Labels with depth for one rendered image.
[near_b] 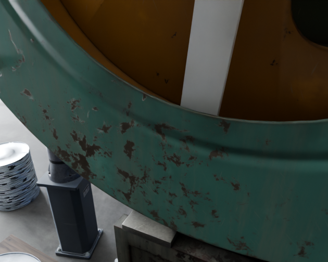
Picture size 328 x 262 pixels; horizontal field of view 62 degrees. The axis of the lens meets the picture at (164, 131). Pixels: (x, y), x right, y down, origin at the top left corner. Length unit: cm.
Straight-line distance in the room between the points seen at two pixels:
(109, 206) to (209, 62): 157
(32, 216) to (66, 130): 151
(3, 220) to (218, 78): 174
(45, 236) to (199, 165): 148
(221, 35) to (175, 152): 12
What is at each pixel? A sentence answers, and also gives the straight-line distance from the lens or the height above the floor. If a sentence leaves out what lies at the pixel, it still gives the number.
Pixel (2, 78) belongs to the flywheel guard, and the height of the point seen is 108.
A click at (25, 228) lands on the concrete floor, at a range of 178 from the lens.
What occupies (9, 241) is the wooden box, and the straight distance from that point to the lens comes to 123.
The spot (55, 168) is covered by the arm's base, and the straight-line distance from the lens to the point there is 124.
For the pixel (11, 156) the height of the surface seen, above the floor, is 31.
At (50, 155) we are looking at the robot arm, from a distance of 122.
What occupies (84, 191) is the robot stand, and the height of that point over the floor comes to 37.
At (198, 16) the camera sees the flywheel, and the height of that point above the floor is 116.
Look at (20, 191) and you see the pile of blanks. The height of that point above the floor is 12.
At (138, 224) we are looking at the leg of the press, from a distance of 75.
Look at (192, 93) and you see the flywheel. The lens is 27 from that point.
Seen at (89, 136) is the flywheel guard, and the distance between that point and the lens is 33.
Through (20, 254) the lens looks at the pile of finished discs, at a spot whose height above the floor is 39.
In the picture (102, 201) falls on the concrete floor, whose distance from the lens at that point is 180.
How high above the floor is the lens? 118
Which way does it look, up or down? 27 degrees down
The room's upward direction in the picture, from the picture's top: straight up
